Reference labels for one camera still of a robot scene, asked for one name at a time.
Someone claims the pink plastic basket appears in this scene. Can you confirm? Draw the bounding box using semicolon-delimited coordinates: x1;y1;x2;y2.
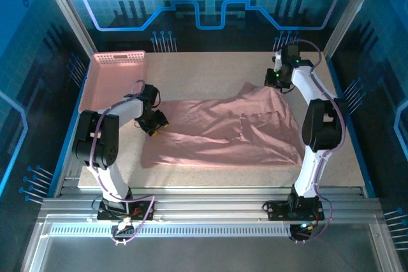
78;50;148;114

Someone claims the pink t-shirt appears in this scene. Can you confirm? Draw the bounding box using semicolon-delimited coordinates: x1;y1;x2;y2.
140;82;305;169

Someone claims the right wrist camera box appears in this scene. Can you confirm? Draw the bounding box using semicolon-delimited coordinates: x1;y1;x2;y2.
272;50;284;72

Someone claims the aluminium frame post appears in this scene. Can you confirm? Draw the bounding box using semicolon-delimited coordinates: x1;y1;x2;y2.
36;0;100;64
323;0;382;59

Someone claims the aluminium frame rail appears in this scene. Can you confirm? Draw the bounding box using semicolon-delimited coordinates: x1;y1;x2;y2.
38;187;385;224

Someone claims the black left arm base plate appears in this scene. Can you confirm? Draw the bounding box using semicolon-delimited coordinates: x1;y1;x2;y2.
96;201;156;222

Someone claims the black cable pass-through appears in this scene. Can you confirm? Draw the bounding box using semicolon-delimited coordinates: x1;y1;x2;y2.
288;223;316;243
110;224;135;243

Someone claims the slotted grey cable duct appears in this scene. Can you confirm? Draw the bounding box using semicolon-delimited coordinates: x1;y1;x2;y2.
49;224;293;238

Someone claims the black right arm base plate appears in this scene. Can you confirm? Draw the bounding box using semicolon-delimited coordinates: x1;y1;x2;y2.
266;200;326;222

